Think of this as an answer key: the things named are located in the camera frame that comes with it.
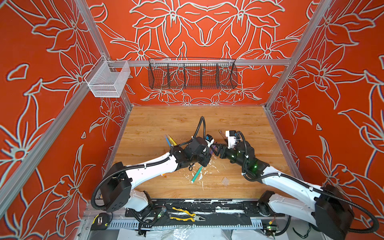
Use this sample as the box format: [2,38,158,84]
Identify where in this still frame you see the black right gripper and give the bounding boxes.
[211,143,249,170]

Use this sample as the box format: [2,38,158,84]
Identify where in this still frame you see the green marker pen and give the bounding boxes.
[191,166,203,184]

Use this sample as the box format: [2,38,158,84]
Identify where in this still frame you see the yellow highlighter pen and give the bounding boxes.
[167,135,177,146]

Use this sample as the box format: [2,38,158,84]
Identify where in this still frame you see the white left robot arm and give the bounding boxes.
[91,117,214,213]

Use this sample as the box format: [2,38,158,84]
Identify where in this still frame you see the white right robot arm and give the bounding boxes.
[205,131,380,240]

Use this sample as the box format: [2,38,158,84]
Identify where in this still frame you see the clear pen cap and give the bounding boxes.
[222,177,229,186]

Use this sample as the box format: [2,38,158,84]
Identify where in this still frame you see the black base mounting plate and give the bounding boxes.
[124,197,286,227]

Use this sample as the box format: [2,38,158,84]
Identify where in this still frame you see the left black tape measure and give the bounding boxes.
[91,213,114,231]

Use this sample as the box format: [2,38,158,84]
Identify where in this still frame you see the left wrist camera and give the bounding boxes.
[205,134,214,148]

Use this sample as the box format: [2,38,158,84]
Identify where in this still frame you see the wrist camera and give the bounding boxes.
[205,134,214,148]
[225,130,238,149]

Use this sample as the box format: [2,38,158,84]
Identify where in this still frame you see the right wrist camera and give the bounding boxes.
[225,130,238,149]

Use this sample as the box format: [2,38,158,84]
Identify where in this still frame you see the yellow handled pliers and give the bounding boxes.
[169,207,206,223]

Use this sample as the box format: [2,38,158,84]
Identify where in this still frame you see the black wire mesh basket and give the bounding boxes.
[148,57,238,90]

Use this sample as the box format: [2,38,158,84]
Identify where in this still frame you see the grey slotted cable duct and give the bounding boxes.
[108,219,263,231]

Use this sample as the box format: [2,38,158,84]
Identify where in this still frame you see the white wire mesh basket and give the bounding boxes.
[84,56,131,98]

